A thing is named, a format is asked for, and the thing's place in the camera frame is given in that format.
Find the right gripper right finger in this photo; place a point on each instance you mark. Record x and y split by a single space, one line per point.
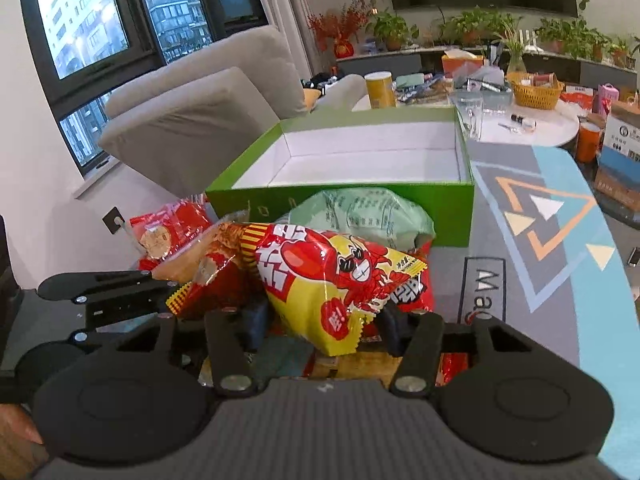
416 339

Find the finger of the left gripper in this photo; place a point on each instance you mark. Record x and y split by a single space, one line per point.
106 298

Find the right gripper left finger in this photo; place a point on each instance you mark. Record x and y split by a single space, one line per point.
229 336

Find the red pastry bag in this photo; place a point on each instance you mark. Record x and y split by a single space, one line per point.
162 233

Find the clear bread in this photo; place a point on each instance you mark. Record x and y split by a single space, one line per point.
221 239

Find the yellow red crayfish snack bag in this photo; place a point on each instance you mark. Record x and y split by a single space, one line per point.
327 286

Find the light green snack bag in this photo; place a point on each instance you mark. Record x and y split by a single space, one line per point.
374 214

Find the green cardboard box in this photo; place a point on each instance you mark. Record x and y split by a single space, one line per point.
419 153

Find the grey recliner armchair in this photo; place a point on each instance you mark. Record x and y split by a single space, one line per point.
182 125

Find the clear glass cup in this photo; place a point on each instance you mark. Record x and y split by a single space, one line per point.
470 109

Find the white round coffee table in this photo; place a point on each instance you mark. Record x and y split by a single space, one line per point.
504 122

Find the yellow cylindrical can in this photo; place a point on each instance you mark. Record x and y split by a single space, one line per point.
380 88

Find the orange cup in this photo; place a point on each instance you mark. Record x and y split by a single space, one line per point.
588 142

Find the yellow woven basket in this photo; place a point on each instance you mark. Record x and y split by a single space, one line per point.
538 91

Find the white blue cardboard box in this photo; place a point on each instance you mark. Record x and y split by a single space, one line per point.
621 143

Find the orange tissue box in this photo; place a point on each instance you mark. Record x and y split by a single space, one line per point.
456 62

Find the potted green plant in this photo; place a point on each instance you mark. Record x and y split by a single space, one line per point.
392 30

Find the pink box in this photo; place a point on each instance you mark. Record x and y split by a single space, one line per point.
607 95

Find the red flower arrangement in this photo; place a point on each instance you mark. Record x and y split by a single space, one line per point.
335 29

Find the black wall socket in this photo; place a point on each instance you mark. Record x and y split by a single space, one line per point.
113 220

